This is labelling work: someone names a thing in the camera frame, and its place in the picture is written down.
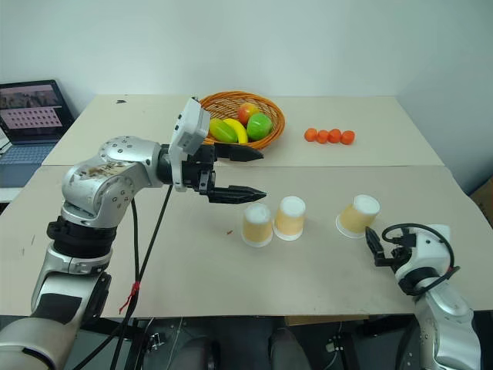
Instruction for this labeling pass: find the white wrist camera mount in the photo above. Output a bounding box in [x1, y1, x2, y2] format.
[168, 96, 212, 193]
[394, 224, 452, 281]

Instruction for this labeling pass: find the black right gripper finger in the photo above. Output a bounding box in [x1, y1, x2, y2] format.
[364, 226, 386, 256]

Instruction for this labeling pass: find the orange wicker basket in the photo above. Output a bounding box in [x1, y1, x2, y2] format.
[197, 90, 287, 153]

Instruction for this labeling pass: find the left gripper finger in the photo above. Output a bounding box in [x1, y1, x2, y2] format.
[207, 184, 268, 205]
[214, 142, 265, 163]

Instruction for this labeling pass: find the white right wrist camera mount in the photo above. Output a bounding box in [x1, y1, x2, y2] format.
[394, 224, 452, 281]

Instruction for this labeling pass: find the yellow toy banana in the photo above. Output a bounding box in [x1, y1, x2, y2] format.
[222, 117, 249, 145]

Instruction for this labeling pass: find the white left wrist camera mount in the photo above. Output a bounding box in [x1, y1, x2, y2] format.
[168, 96, 212, 193]

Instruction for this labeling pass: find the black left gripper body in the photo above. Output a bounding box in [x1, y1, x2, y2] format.
[180, 143, 219, 197]

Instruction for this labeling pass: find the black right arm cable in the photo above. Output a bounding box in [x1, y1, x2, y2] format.
[381, 222, 461, 298]

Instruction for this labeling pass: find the yellow paper cup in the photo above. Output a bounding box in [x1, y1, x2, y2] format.
[334, 193, 381, 237]
[241, 203, 274, 248]
[273, 196, 307, 242]

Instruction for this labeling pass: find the green toy apple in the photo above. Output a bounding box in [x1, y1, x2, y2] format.
[246, 113, 275, 142]

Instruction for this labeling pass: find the red yellow toy apple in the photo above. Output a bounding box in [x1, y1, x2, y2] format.
[236, 103, 261, 126]

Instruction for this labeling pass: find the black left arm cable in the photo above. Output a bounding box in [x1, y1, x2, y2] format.
[75, 183, 173, 370]
[111, 198, 142, 370]

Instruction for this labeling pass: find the red cable tie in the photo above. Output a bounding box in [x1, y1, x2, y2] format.
[118, 281, 141, 313]

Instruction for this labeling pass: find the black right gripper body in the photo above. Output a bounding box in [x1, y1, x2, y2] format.
[371, 245, 411, 271]

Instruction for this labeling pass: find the brown cardboard box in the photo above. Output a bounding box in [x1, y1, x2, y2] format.
[471, 180, 493, 229]

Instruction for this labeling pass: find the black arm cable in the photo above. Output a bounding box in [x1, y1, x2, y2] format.
[75, 183, 173, 370]
[381, 222, 461, 298]
[111, 198, 142, 370]

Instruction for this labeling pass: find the open blue laptop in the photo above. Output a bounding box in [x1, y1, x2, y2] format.
[0, 79, 75, 188]

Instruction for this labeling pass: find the green toy starfruit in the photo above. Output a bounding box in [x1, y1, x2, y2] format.
[208, 118, 237, 143]

